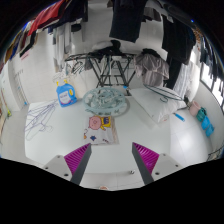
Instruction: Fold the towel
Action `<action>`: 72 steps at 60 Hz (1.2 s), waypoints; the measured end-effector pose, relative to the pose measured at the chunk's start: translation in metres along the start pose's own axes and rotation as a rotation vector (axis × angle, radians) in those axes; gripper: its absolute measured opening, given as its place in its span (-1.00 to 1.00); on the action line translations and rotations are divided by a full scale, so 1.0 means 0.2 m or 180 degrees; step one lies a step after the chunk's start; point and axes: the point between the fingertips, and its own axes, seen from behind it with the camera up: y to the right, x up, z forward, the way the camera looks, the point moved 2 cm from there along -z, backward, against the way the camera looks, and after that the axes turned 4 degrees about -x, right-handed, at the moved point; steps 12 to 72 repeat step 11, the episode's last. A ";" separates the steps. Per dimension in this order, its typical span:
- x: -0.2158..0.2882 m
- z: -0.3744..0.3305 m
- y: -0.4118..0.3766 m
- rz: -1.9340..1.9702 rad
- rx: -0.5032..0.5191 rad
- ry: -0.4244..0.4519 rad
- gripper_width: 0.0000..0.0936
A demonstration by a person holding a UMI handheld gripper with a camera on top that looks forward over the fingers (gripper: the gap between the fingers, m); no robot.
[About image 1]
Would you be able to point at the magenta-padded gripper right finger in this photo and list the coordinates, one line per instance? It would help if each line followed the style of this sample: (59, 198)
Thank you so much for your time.
(146, 160)

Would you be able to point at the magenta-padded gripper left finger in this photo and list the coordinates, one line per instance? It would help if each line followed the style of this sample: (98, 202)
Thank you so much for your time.
(77, 160)

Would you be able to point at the cartoon print towel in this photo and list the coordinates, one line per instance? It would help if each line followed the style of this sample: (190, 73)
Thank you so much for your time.
(100, 130)

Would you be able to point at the pale green round peg hanger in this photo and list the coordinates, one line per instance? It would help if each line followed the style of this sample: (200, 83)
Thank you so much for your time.
(91, 106)

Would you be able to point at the white pillow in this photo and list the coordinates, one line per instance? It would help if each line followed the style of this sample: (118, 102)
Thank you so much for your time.
(153, 105)

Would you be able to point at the blue detergent bottle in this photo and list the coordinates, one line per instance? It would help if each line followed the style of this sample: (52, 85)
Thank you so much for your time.
(66, 96)

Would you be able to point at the blue containers group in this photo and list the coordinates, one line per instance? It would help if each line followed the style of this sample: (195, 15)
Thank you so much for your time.
(206, 123)

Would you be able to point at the pink bucket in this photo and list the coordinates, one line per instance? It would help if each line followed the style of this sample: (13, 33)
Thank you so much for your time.
(195, 109)

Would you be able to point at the grey garment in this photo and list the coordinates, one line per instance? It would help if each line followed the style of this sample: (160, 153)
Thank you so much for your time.
(151, 68)

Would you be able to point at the black folding drying rack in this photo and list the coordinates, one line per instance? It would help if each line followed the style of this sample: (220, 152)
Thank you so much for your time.
(110, 71)

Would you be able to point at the window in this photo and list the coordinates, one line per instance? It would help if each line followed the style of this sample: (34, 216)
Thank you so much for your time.
(213, 83)

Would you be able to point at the hanging dark clothes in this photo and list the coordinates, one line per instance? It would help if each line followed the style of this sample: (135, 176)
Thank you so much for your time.
(128, 20)

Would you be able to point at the hanging colourful clothes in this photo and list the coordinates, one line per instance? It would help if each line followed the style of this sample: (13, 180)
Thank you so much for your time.
(50, 13)

